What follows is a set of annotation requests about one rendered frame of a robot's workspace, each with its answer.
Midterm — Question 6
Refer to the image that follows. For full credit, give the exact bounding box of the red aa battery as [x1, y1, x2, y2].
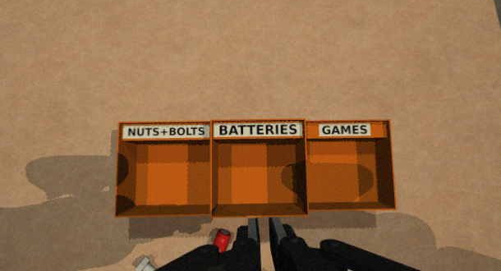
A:
[213, 229, 231, 253]

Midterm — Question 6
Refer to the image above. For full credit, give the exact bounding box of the orange three-compartment bin rack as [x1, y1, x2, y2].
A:
[114, 118, 397, 218]

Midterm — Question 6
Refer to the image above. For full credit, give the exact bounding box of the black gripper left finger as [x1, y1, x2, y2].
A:
[155, 218, 261, 271]

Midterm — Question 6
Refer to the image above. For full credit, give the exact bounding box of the grey metal bolt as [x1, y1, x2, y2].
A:
[135, 257, 156, 271]

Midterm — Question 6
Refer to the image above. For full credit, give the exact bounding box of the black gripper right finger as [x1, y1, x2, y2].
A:
[269, 217, 420, 271]

